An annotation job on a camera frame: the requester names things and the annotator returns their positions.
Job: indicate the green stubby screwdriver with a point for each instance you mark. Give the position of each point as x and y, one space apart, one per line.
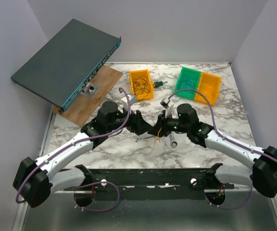
158 84

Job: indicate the small combination wrench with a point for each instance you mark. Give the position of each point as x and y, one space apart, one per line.
140 139

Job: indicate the green plastic bin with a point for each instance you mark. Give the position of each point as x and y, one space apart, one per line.
188 79

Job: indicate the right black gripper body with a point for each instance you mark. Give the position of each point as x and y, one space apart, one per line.
169 124

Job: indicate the dark grey network switch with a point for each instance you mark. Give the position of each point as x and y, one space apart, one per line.
66 64

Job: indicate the large ratchet wrench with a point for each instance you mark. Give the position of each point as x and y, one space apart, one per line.
173 141

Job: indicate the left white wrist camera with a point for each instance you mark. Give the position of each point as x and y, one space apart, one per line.
128 101

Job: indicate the metal bracket with knob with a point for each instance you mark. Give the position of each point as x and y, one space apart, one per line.
90 90

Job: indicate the yellow plastic bin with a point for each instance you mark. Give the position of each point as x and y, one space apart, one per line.
141 85
209 86

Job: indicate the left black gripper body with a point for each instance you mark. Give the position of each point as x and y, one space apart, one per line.
132 125

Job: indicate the plywood board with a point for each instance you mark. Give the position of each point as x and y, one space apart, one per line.
82 108

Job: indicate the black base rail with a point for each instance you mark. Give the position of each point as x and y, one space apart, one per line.
129 184

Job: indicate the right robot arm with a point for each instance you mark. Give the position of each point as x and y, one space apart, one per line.
259 165

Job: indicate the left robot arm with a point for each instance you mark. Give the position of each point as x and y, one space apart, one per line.
36 179

